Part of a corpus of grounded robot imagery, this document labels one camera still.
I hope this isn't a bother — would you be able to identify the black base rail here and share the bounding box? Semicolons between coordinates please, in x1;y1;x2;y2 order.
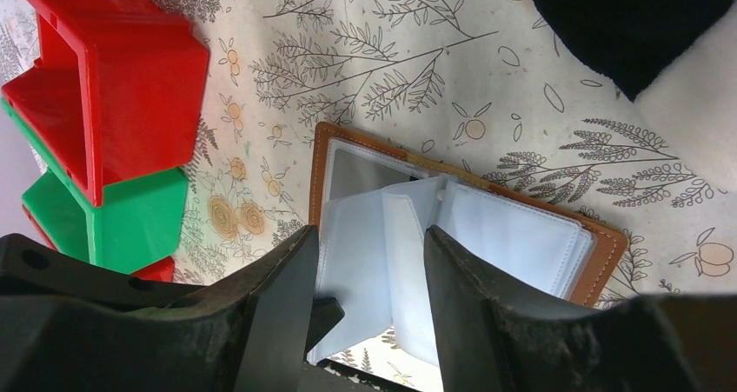
298;360;417;392

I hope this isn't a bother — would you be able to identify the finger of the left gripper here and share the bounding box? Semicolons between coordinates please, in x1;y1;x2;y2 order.
304;297;345;355
1;234;201;311

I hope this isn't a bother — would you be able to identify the brown leather card holder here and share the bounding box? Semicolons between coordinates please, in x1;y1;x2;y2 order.
308;122;629;365

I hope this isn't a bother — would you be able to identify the green plastic bin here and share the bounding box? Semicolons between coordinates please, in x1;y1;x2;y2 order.
1;101;188;274

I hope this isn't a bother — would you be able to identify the red bin with card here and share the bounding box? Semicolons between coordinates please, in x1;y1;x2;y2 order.
2;0;209;206

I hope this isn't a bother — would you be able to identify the black white checkered pillow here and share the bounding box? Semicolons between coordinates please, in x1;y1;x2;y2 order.
495;0;737;195

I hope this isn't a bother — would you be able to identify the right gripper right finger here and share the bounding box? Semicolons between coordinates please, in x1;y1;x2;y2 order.
423;226;736;391

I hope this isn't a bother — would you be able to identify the floral table mat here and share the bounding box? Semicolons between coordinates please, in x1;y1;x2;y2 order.
152;0;736;309

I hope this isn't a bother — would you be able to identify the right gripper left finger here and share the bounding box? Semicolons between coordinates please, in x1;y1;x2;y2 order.
1;225;319;391

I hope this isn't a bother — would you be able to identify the red bin with black wallet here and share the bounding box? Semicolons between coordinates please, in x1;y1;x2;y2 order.
21;204;175;282

